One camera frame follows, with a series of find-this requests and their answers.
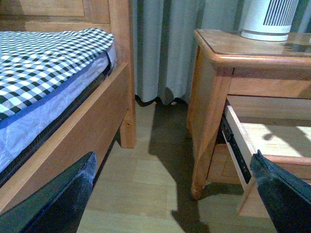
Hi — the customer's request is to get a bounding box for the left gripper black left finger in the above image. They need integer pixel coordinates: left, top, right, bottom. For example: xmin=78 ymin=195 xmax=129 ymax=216
xmin=0 ymin=151 xmax=97 ymax=233

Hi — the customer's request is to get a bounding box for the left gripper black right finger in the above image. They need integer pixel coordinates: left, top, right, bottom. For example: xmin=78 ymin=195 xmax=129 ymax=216
xmin=250 ymin=150 xmax=311 ymax=233

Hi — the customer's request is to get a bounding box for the wooden drawer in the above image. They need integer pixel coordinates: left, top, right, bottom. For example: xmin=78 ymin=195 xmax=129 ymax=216
xmin=207 ymin=144 xmax=241 ymax=184
xmin=221 ymin=95 xmax=311 ymax=218

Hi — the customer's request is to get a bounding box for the white cylindrical air purifier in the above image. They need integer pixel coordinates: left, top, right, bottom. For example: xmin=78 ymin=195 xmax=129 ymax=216
xmin=241 ymin=0 xmax=298 ymax=42

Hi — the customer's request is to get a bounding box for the grey curtain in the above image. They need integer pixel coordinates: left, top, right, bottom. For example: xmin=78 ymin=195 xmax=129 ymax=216
xmin=131 ymin=0 xmax=311 ymax=105

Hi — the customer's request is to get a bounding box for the wooden bed frame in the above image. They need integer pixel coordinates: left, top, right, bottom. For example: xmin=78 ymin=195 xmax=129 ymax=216
xmin=0 ymin=0 xmax=136 ymax=213

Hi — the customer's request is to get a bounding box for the checkered bed sheet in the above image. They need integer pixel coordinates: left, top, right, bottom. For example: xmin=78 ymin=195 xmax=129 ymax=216
xmin=0 ymin=28 xmax=114 ymax=120

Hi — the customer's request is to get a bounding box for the grey mattress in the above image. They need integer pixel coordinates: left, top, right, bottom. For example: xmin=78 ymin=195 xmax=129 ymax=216
xmin=0 ymin=45 xmax=117 ymax=176

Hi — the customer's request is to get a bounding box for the wooden nightstand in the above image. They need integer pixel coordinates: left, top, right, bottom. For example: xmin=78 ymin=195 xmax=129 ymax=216
xmin=187 ymin=29 xmax=311 ymax=200

